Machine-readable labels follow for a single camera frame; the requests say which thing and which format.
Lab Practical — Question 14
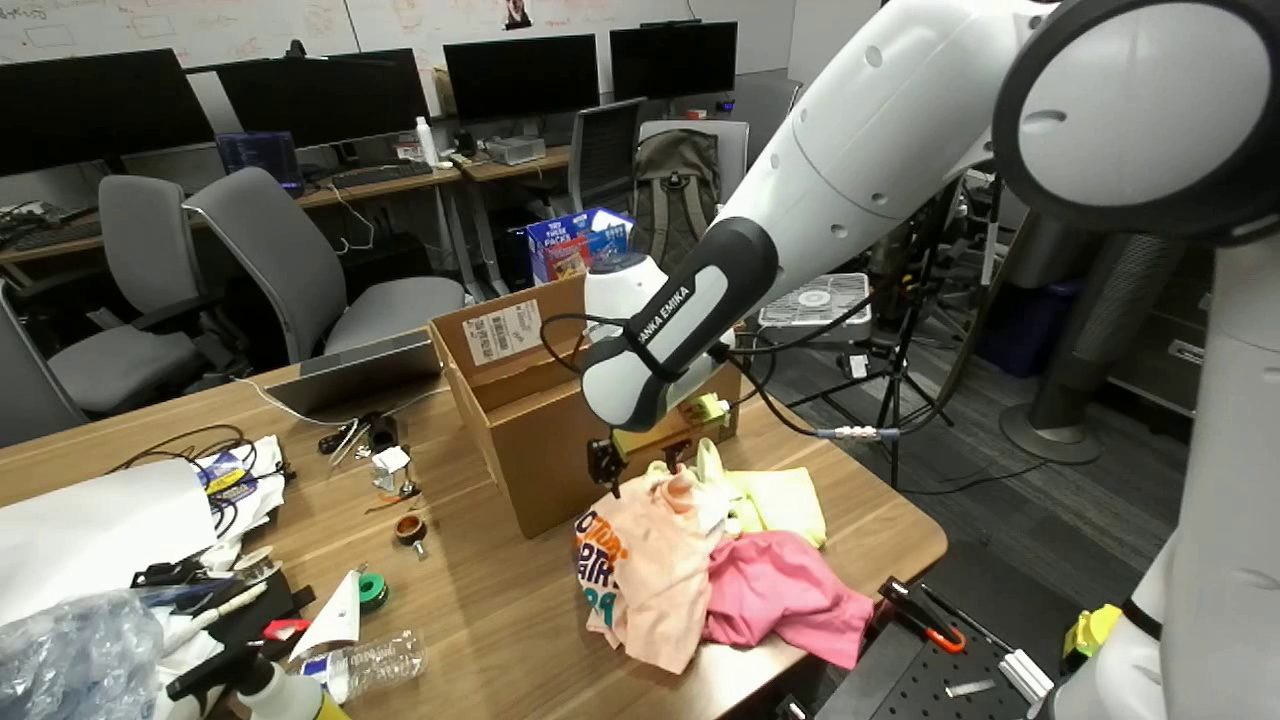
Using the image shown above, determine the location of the blue snack bag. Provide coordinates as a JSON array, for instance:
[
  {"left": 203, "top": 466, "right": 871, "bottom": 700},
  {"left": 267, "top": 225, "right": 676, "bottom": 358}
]
[{"left": 525, "top": 209, "right": 634, "bottom": 283}]

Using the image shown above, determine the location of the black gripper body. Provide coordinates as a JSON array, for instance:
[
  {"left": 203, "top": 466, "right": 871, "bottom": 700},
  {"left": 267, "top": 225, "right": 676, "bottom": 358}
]
[{"left": 590, "top": 429, "right": 702, "bottom": 490}]

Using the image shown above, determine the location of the crumpled clear plastic bag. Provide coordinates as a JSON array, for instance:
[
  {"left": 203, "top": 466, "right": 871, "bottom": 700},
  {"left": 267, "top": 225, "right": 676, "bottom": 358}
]
[{"left": 0, "top": 597, "right": 163, "bottom": 720}]

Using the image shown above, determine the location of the grey office chair left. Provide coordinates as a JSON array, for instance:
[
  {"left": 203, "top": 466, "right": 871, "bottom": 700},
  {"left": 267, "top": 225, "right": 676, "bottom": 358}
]
[{"left": 49, "top": 175, "right": 203, "bottom": 417}]

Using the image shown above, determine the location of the olive grey backpack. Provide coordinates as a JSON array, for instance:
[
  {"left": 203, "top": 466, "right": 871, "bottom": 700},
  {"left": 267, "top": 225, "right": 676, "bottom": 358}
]
[{"left": 638, "top": 129, "right": 720, "bottom": 274}]

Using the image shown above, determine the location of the clear plastic bottle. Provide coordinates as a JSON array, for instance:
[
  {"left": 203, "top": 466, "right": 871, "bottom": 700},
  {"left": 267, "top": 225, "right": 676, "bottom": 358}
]
[{"left": 300, "top": 634, "right": 425, "bottom": 704}]

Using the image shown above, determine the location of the orange handled tool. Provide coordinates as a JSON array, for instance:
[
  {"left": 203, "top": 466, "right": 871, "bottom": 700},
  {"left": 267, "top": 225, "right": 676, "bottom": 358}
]
[{"left": 881, "top": 578, "right": 968, "bottom": 656}]

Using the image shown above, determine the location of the black monitor far left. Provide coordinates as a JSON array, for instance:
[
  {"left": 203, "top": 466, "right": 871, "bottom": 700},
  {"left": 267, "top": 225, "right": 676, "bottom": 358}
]
[{"left": 0, "top": 48, "right": 211, "bottom": 175}]

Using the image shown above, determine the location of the brown cardboard box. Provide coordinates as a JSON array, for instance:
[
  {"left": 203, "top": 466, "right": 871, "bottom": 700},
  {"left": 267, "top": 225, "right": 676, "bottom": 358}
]
[{"left": 430, "top": 274, "right": 743, "bottom": 543}]

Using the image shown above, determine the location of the peach printed t-shirt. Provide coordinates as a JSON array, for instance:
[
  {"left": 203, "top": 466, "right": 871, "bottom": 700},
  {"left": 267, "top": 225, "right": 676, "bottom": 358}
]
[{"left": 572, "top": 460, "right": 730, "bottom": 677}]

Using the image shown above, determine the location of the grey office chair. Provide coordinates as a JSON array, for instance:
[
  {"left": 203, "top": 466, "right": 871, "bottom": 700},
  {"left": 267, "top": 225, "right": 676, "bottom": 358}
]
[
  {"left": 185, "top": 167, "right": 467, "bottom": 362},
  {"left": 49, "top": 175, "right": 203, "bottom": 417}
]

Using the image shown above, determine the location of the pink cloth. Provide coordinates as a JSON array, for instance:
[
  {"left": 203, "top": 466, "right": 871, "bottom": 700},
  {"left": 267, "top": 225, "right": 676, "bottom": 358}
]
[{"left": 705, "top": 531, "right": 871, "bottom": 674}]

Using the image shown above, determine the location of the black monitor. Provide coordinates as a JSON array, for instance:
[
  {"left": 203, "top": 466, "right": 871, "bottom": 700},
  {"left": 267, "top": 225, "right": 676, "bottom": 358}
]
[
  {"left": 608, "top": 20, "right": 738, "bottom": 99},
  {"left": 443, "top": 37, "right": 599, "bottom": 121},
  {"left": 0, "top": 48, "right": 211, "bottom": 175},
  {"left": 218, "top": 48, "right": 430, "bottom": 144}
]

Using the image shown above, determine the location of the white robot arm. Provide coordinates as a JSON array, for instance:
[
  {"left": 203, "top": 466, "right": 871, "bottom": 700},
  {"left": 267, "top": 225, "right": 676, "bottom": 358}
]
[{"left": 580, "top": 0, "right": 1280, "bottom": 720}]

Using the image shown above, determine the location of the grey office chair near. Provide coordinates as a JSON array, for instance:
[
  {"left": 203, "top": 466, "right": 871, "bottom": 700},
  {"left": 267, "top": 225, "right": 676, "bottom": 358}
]
[{"left": 185, "top": 167, "right": 467, "bottom": 362}]

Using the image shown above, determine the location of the white paper pile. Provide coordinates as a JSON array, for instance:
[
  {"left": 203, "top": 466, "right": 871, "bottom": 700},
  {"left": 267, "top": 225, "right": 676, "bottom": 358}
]
[{"left": 0, "top": 460, "right": 218, "bottom": 620}]

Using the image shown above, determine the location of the green tape roll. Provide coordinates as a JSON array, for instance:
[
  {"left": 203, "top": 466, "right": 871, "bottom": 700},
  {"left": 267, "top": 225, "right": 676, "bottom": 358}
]
[{"left": 358, "top": 573, "right": 388, "bottom": 611}]

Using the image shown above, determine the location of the grey laptop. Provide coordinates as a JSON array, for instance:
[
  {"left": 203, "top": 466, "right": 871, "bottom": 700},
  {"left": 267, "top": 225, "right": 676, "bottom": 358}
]
[{"left": 267, "top": 334, "right": 439, "bottom": 419}]

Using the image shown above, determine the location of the yellow-green cloth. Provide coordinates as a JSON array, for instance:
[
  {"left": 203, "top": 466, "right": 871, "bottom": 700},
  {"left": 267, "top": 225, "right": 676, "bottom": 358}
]
[{"left": 697, "top": 439, "right": 830, "bottom": 550}]

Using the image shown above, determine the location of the small brown tape roll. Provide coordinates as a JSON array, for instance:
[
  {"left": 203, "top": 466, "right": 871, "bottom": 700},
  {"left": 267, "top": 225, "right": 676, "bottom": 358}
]
[{"left": 392, "top": 516, "right": 430, "bottom": 561}]

